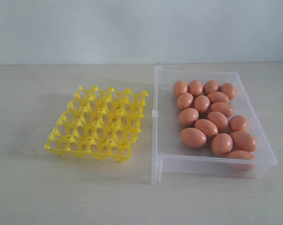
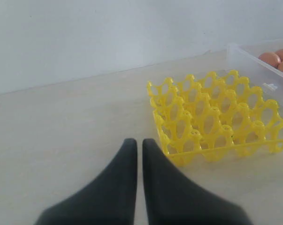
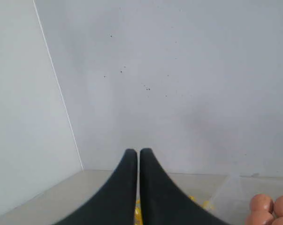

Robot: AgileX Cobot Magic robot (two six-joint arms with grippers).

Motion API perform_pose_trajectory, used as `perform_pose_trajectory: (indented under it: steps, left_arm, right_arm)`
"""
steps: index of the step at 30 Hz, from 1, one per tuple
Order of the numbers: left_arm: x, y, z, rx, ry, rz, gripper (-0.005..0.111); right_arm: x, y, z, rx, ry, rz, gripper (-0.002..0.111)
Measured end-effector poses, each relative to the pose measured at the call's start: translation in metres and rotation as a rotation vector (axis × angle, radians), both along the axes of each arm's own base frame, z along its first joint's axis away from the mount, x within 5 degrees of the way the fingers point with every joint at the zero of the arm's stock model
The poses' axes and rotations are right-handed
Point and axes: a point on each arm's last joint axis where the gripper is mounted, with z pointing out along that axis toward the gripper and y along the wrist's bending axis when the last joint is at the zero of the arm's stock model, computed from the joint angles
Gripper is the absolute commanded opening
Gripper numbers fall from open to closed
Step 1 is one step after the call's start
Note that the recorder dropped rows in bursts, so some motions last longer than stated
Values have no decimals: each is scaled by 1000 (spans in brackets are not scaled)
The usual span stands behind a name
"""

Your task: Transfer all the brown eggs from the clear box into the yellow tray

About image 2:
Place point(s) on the yellow plastic egg tray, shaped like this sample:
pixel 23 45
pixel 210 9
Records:
pixel 213 117

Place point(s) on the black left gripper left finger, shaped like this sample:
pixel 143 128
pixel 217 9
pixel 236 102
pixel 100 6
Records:
pixel 108 200

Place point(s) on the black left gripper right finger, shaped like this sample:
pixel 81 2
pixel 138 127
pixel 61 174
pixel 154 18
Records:
pixel 173 199

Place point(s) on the clear plastic bin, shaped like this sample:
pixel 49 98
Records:
pixel 244 58

